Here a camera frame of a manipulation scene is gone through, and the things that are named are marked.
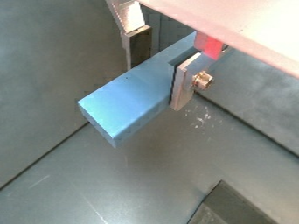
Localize light blue double-square object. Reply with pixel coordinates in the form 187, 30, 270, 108
78, 33, 196, 147

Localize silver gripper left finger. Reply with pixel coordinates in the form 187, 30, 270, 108
106, 0, 152, 69

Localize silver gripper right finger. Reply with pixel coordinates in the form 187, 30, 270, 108
170, 31, 230, 110

